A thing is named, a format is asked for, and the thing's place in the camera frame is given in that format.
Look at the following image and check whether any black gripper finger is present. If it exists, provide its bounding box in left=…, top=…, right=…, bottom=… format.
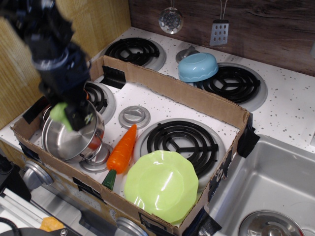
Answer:
left=77, top=100, right=94, bottom=127
left=64, top=107, right=85, bottom=131

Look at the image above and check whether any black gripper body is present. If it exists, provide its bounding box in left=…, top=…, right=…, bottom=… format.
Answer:
left=31, top=41, right=90, bottom=110

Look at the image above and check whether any green toy broccoli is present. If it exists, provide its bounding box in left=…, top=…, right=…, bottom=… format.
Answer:
left=50, top=102, right=73, bottom=131

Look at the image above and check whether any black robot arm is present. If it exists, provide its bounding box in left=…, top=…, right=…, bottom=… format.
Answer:
left=0, top=0, right=94, bottom=131

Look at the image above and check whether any front left black burner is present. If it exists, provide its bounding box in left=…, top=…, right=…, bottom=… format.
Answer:
left=85, top=81, right=116, bottom=124

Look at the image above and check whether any black burner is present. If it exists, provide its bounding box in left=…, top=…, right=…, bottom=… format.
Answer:
left=133, top=118, right=226, bottom=192
left=100, top=37, right=166, bottom=71
left=85, top=81, right=116, bottom=124
left=193, top=62, right=268, bottom=112

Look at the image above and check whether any stainless steel pot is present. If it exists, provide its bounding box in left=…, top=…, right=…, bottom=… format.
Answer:
left=40, top=98, right=105, bottom=163

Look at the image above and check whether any orange toy vegetable behind pot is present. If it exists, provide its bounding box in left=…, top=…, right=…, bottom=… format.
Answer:
left=84, top=88, right=104, bottom=150

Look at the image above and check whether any silver stove knob centre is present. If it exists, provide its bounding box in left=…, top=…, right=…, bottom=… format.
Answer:
left=119, top=106, right=151, bottom=129

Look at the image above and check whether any silver stove knob under pot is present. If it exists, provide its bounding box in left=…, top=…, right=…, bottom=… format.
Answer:
left=79, top=143, right=113, bottom=173

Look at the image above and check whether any cardboard fence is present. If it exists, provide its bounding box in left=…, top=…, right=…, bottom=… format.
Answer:
left=11, top=55, right=260, bottom=236

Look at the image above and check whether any orange toy carrot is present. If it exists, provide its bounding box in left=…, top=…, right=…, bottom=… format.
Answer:
left=102, top=124, right=137, bottom=190

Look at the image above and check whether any silver front knob left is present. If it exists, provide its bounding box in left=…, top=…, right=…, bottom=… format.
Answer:
left=23, top=161, right=54, bottom=190

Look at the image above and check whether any back left black burner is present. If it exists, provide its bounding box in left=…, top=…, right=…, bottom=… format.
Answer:
left=100, top=37, right=166, bottom=71

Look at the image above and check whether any light green plastic plate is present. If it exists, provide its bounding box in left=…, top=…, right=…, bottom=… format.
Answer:
left=124, top=150, right=199, bottom=224

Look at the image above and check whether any orange object bottom left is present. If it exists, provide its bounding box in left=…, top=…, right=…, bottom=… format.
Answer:
left=39, top=216, right=64, bottom=232

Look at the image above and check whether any front right black burner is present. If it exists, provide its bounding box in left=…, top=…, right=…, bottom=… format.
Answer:
left=133, top=118, right=226, bottom=192

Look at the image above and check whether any silver back stove knob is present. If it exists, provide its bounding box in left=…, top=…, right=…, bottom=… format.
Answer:
left=175, top=46, right=199, bottom=63

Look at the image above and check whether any silver front knob right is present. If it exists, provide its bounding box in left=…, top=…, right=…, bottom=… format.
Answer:
left=114, top=217, right=143, bottom=236

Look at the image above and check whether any hanging metal strainer ladle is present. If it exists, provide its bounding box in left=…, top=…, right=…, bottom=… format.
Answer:
left=158, top=0, right=184, bottom=34

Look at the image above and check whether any light blue plastic bowl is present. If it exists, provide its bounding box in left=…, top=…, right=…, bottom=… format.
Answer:
left=178, top=53, right=219, bottom=83

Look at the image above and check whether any back right black burner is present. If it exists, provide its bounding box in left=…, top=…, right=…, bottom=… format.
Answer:
left=193, top=62, right=268, bottom=112

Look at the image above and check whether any hanging metal spatula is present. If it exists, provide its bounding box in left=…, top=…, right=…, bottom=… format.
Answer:
left=210, top=0, right=229, bottom=46

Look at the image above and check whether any stainless steel sink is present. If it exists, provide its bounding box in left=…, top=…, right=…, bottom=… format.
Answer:
left=209, top=135, right=315, bottom=236

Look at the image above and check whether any black cable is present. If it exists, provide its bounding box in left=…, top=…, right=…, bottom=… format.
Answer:
left=0, top=217, right=20, bottom=236

